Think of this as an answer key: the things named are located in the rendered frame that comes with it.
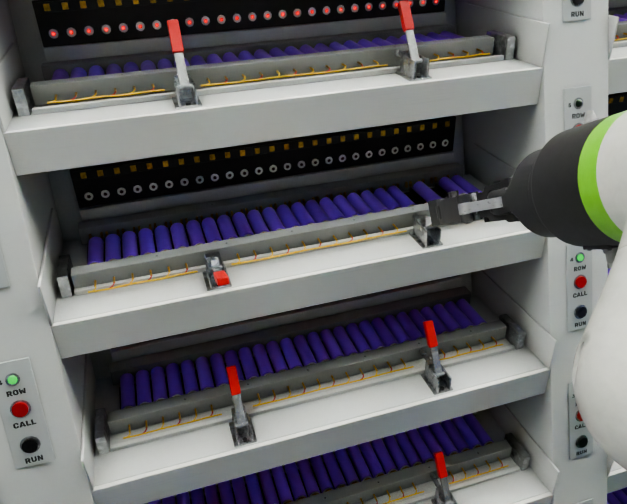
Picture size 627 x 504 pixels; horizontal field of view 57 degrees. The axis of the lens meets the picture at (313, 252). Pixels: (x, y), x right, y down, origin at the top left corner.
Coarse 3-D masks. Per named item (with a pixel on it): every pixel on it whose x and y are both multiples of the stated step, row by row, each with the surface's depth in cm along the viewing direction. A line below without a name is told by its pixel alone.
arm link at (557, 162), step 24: (600, 120) 40; (552, 144) 43; (576, 144) 40; (552, 168) 41; (576, 168) 39; (552, 192) 41; (576, 192) 39; (552, 216) 42; (576, 216) 40; (576, 240) 43; (600, 240) 41
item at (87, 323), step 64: (192, 192) 79; (256, 192) 82; (64, 256) 68; (320, 256) 71; (384, 256) 71; (448, 256) 73; (512, 256) 76; (64, 320) 62; (128, 320) 63; (192, 320) 66
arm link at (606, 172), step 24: (624, 120) 36; (600, 144) 37; (624, 144) 35; (600, 168) 37; (624, 168) 35; (600, 192) 37; (624, 192) 35; (600, 216) 38; (624, 216) 36; (624, 240) 32
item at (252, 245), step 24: (360, 216) 75; (384, 216) 74; (408, 216) 75; (240, 240) 70; (264, 240) 70; (288, 240) 71; (312, 240) 72; (336, 240) 72; (360, 240) 73; (96, 264) 67; (120, 264) 66; (144, 264) 67; (168, 264) 68; (192, 264) 69
